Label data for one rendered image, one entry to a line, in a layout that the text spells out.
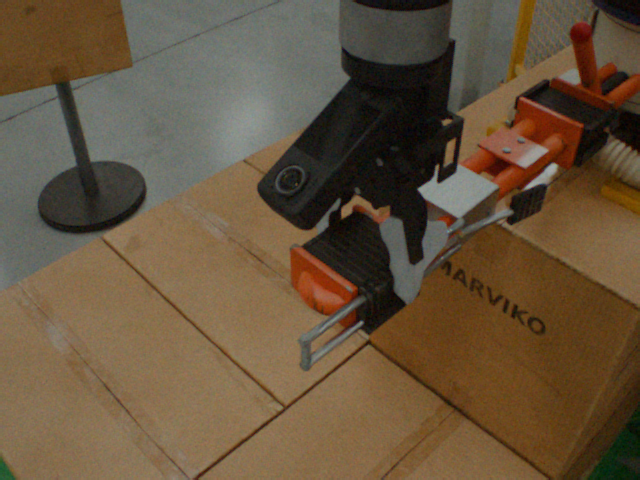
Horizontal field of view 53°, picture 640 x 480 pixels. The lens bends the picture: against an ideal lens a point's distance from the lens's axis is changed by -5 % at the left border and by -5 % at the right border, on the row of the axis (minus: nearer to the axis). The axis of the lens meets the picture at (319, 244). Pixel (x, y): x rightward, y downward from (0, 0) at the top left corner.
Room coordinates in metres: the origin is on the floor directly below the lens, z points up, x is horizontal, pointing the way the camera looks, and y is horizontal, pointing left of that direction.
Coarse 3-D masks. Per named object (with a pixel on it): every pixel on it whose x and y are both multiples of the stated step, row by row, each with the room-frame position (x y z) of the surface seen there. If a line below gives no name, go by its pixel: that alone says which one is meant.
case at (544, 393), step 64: (576, 64) 1.06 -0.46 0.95; (512, 192) 0.69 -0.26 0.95; (576, 192) 0.69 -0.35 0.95; (512, 256) 0.60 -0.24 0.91; (576, 256) 0.56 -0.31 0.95; (448, 320) 0.66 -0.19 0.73; (512, 320) 0.58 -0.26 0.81; (576, 320) 0.53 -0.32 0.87; (448, 384) 0.64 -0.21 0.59; (512, 384) 0.56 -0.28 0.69; (576, 384) 0.50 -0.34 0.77; (576, 448) 0.50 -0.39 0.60
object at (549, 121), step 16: (544, 80) 0.71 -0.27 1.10; (560, 80) 0.70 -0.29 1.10; (528, 96) 0.68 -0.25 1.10; (544, 96) 0.69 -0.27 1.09; (560, 96) 0.69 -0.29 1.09; (576, 96) 0.68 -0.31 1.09; (592, 96) 0.67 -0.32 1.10; (528, 112) 0.65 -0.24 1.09; (544, 112) 0.63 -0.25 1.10; (560, 112) 0.65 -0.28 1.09; (576, 112) 0.65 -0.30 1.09; (592, 112) 0.65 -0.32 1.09; (608, 112) 0.64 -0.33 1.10; (544, 128) 0.63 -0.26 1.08; (560, 128) 0.62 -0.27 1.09; (576, 128) 0.60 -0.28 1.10; (592, 128) 0.61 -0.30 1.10; (576, 144) 0.60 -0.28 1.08; (592, 144) 0.62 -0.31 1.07; (560, 160) 0.61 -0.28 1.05; (576, 160) 0.60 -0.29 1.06
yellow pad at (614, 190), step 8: (608, 184) 0.68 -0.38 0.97; (616, 184) 0.68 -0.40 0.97; (624, 184) 0.68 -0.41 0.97; (600, 192) 0.68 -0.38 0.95; (608, 192) 0.67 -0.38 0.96; (616, 192) 0.67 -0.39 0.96; (624, 192) 0.66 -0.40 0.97; (632, 192) 0.66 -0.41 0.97; (616, 200) 0.66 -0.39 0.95; (624, 200) 0.66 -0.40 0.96; (632, 200) 0.65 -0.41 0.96; (632, 208) 0.65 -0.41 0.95
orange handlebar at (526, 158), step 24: (600, 72) 0.76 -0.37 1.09; (624, 96) 0.71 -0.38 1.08; (528, 120) 0.64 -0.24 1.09; (480, 144) 0.59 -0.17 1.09; (504, 144) 0.59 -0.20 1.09; (528, 144) 0.59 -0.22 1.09; (552, 144) 0.59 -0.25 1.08; (480, 168) 0.56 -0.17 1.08; (504, 168) 0.58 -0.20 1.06; (528, 168) 0.55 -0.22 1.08; (504, 192) 0.52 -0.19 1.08; (384, 216) 0.47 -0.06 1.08; (312, 288) 0.38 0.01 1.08
